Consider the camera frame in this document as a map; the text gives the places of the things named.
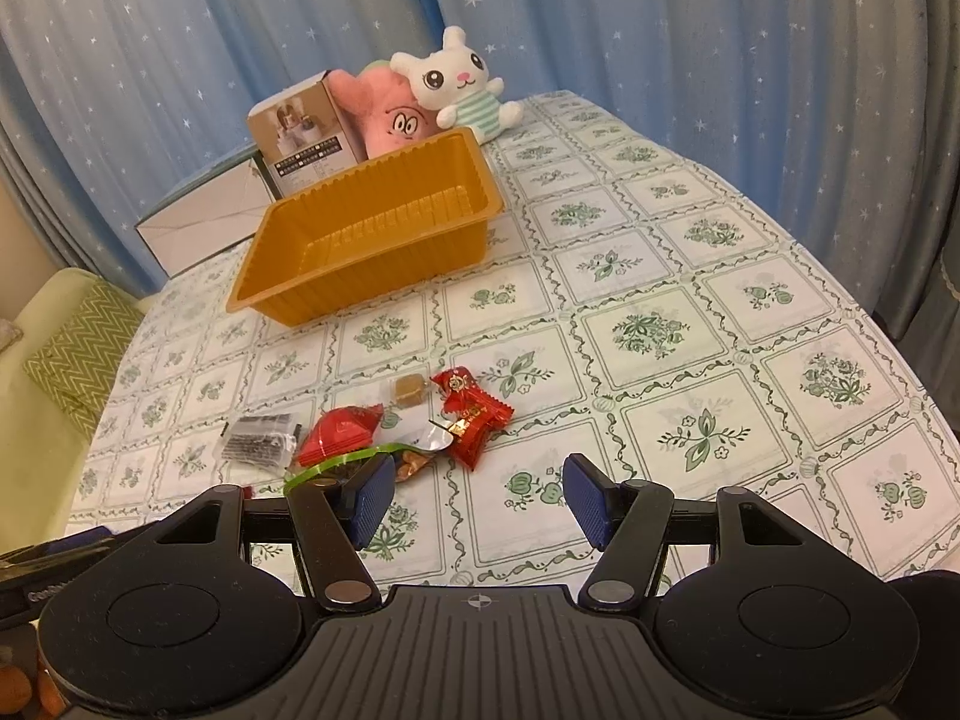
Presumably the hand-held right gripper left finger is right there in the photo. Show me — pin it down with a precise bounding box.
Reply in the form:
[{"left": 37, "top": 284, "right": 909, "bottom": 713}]
[{"left": 150, "top": 456, "right": 396, "bottom": 611}]

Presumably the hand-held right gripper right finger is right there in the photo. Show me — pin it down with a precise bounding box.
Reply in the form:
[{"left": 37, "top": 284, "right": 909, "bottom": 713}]
[{"left": 562, "top": 454, "right": 807, "bottom": 612}]

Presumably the beige printed product box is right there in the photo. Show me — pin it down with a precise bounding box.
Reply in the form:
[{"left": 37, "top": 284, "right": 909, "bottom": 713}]
[{"left": 247, "top": 70, "right": 368, "bottom": 202}]

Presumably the grey-blue heavy curtain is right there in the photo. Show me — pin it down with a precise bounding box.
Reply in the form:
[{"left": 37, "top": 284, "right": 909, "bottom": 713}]
[
  {"left": 0, "top": 0, "right": 160, "bottom": 295},
  {"left": 862, "top": 0, "right": 960, "bottom": 350}
]

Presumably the sheer blue star curtain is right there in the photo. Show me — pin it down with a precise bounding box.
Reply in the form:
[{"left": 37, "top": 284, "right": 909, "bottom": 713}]
[
  {"left": 416, "top": 0, "right": 927, "bottom": 293},
  {"left": 0, "top": 0, "right": 443, "bottom": 241}
]

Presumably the red triangular snack packet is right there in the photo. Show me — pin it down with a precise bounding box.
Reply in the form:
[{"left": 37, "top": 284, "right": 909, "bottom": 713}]
[{"left": 298, "top": 403, "right": 385, "bottom": 468}]

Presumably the green zigzag cushion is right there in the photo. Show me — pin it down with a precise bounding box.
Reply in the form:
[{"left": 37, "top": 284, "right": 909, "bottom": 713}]
[{"left": 22, "top": 281, "right": 147, "bottom": 440}]

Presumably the brown candy cube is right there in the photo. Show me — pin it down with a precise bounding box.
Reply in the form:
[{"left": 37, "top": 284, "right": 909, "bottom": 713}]
[{"left": 388, "top": 373, "right": 430, "bottom": 410}]

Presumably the white bunny plush toy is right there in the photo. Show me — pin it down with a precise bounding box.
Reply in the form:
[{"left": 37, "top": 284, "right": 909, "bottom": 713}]
[{"left": 390, "top": 26, "right": 524, "bottom": 145}]

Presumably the floral checked tablecloth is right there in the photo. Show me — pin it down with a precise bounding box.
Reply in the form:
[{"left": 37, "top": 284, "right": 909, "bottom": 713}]
[{"left": 64, "top": 90, "right": 960, "bottom": 601}]

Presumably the red candy packet gold print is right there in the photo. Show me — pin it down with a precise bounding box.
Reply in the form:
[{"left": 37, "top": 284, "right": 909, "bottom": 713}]
[{"left": 430, "top": 366, "right": 517, "bottom": 472}]

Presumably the orange plastic tray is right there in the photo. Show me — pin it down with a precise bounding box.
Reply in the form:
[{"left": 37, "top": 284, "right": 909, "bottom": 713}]
[{"left": 226, "top": 127, "right": 505, "bottom": 327}]

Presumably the yellow-green sofa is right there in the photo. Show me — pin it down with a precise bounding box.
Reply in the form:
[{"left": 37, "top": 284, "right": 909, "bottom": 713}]
[{"left": 0, "top": 266, "right": 162, "bottom": 550}]

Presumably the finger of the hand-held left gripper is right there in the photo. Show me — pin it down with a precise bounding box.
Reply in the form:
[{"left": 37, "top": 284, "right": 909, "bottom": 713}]
[{"left": 52, "top": 527, "right": 117, "bottom": 562}]

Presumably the white flat box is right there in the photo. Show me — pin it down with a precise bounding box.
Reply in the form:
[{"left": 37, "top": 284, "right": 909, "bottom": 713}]
[{"left": 135, "top": 154, "right": 275, "bottom": 278}]

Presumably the dark snack in clear packet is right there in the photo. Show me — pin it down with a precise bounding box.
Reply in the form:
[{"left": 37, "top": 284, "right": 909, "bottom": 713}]
[{"left": 219, "top": 412, "right": 299, "bottom": 466}]

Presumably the green-edged nut packet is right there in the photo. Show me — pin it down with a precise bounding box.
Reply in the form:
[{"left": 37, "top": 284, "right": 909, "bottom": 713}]
[{"left": 283, "top": 426, "right": 455, "bottom": 497}]

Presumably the pink plush toy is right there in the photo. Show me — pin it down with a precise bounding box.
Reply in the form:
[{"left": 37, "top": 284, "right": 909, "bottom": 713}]
[{"left": 330, "top": 64, "right": 440, "bottom": 162}]

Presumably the person's left hand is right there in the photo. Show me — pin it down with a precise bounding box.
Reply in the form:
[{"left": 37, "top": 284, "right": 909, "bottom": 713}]
[{"left": 0, "top": 658, "right": 37, "bottom": 720}]

